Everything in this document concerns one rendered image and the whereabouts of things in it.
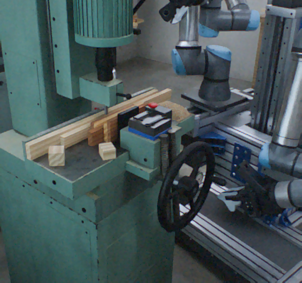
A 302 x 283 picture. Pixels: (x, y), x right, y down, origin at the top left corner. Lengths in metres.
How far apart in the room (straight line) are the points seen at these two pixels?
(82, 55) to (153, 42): 3.89
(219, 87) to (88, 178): 0.91
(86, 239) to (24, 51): 0.64
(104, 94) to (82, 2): 0.29
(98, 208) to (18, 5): 0.68
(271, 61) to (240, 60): 2.90
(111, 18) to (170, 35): 3.88
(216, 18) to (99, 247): 0.87
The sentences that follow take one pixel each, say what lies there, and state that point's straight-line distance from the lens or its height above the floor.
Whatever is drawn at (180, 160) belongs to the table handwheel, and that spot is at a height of 0.94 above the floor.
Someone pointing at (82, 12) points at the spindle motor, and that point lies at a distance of 1.20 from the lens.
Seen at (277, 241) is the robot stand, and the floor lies 0.21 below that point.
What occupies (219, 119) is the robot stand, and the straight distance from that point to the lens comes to 1.90.
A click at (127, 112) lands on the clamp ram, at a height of 0.99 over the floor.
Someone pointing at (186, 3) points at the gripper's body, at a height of 1.30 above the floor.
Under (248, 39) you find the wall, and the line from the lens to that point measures 4.60.
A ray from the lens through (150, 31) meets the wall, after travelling 5.21.
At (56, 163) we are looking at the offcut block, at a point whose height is 0.91.
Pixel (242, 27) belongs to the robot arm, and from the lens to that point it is 1.54.
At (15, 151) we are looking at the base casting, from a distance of 1.49.
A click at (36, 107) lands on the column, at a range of 1.46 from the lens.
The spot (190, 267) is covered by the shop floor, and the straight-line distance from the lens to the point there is 2.14.
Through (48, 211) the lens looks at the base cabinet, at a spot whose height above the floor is 0.64.
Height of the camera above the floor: 1.51
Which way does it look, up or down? 27 degrees down
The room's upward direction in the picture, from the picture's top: 2 degrees clockwise
